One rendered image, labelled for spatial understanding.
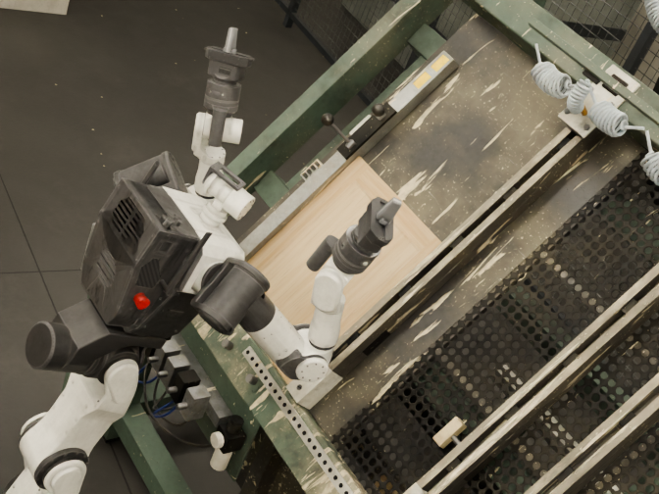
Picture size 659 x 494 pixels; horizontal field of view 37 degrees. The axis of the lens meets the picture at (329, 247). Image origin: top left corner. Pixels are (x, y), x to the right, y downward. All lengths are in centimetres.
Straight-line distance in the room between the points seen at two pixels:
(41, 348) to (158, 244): 40
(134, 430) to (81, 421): 87
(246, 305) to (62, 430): 68
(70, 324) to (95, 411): 26
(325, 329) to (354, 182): 67
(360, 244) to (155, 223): 44
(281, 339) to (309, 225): 65
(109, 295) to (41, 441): 53
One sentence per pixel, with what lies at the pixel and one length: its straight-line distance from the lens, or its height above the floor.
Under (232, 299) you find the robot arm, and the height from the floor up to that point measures 135.
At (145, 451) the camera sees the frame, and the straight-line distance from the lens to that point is 340.
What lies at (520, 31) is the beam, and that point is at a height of 184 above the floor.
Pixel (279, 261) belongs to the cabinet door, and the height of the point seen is 105.
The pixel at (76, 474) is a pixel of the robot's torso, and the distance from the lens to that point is 268.
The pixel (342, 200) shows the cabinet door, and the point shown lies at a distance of 286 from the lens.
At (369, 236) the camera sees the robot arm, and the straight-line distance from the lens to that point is 208.
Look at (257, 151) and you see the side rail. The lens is 305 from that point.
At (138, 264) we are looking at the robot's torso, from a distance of 220.
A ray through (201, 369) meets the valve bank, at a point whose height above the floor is 74.
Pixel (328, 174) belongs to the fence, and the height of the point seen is 128.
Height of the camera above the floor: 266
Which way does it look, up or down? 32 degrees down
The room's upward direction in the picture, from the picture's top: 23 degrees clockwise
